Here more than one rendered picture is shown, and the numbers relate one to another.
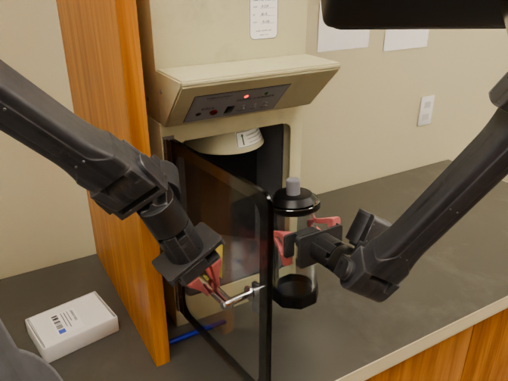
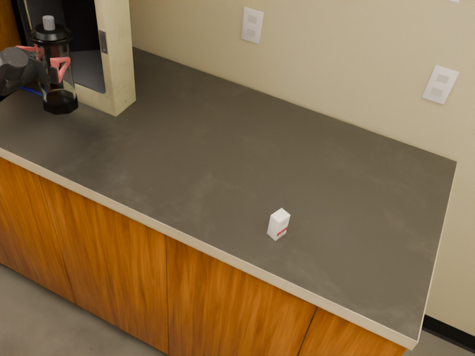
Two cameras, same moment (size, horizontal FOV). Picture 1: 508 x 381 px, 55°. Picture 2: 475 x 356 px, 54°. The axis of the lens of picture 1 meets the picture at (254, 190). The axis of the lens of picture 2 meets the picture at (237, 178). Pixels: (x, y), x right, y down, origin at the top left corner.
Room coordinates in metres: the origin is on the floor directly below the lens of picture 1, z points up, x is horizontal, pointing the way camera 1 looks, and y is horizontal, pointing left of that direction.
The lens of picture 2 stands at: (0.60, -1.29, 1.89)
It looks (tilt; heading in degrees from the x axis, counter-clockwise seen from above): 44 degrees down; 51
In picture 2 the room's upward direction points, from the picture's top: 7 degrees clockwise
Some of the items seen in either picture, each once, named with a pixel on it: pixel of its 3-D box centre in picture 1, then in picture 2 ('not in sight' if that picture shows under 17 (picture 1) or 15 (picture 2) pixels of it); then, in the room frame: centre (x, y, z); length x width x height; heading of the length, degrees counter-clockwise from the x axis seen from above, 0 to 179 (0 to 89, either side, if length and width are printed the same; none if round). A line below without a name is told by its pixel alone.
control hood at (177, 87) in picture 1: (251, 93); not in sight; (0.89, 0.00, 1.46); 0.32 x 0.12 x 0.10; 120
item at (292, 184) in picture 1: (292, 194); (49, 29); (0.87, -0.08, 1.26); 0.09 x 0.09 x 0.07
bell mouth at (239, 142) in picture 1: (224, 129); not in sight; (1.03, 0.07, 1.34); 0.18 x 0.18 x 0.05
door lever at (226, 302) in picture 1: (224, 288); not in sight; (0.65, 0.05, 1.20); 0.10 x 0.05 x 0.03; 36
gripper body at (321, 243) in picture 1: (327, 250); (24, 71); (0.78, -0.14, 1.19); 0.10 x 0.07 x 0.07; 121
